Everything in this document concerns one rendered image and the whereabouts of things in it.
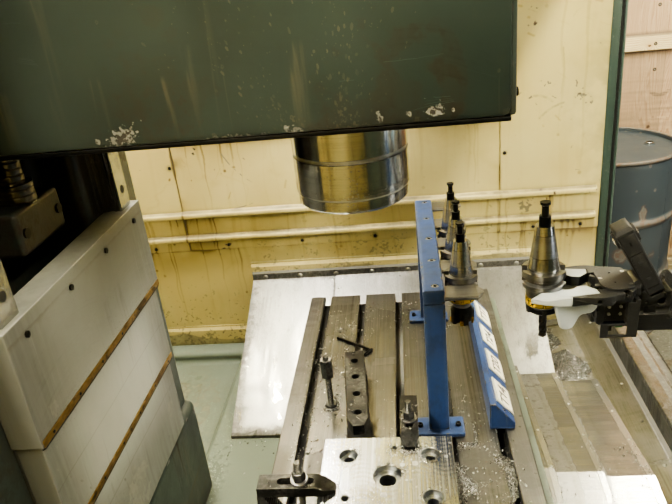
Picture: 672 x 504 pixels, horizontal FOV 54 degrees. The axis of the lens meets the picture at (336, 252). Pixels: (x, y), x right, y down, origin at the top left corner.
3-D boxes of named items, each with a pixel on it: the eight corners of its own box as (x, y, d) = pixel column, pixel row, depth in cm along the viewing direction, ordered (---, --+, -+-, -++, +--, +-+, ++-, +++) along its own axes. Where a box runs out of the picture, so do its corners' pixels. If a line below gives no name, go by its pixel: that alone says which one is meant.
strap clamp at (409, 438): (419, 438, 131) (415, 376, 125) (422, 488, 119) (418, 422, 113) (402, 439, 131) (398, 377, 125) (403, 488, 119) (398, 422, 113)
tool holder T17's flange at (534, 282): (520, 273, 100) (521, 258, 99) (562, 272, 98) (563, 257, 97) (523, 293, 94) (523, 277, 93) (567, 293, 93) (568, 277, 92)
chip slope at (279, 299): (530, 328, 214) (531, 256, 204) (587, 487, 151) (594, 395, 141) (263, 339, 224) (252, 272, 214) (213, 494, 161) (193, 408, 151)
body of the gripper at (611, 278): (595, 339, 95) (682, 336, 94) (600, 287, 92) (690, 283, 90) (581, 313, 102) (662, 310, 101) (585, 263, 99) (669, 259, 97)
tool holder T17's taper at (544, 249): (527, 261, 98) (527, 219, 95) (558, 260, 97) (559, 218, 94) (528, 274, 94) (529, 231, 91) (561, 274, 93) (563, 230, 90)
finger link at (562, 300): (538, 339, 94) (599, 328, 95) (540, 302, 91) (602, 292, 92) (529, 328, 96) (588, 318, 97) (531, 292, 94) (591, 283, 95)
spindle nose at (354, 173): (311, 178, 102) (302, 101, 97) (414, 174, 99) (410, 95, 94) (286, 217, 88) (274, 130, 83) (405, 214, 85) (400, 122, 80)
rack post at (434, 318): (463, 419, 135) (459, 292, 123) (465, 437, 130) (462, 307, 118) (414, 421, 136) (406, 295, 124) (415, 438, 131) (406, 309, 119)
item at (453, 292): (481, 286, 122) (481, 282, 121) (485, 300, 117) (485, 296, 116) (443, 288, 122) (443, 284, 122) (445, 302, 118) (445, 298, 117)
